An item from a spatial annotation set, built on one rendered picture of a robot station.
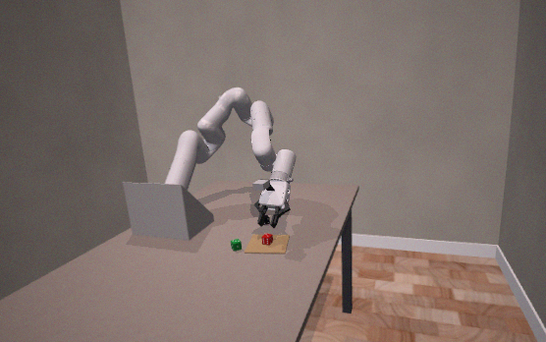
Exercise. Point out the red die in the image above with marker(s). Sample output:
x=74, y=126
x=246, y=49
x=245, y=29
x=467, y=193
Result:
x=267, y=239

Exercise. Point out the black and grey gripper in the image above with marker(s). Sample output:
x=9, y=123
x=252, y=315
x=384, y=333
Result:
x=274, y=200

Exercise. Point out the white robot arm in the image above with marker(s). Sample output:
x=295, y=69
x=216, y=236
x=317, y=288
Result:
x=193, y=149

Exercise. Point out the tan flat mat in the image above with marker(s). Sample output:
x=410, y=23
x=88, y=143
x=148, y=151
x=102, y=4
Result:
x=278, y=246

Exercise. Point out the green die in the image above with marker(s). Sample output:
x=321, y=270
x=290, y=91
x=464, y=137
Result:
x=236, y=245

